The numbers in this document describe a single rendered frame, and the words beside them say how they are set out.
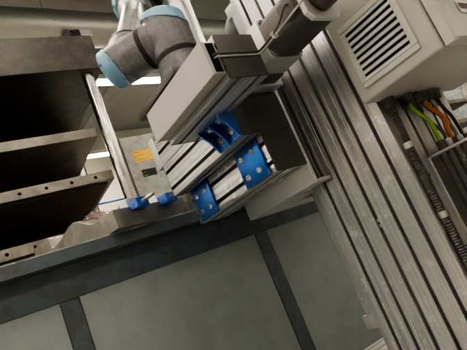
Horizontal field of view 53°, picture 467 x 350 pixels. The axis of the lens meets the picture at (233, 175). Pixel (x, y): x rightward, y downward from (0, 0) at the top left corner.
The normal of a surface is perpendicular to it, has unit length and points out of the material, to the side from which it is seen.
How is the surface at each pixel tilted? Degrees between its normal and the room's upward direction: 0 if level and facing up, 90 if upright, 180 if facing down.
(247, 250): 90
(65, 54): 90
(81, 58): 90
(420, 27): 90
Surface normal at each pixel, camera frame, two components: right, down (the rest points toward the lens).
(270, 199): -0.79, 0.18
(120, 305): 0.44, -0.37
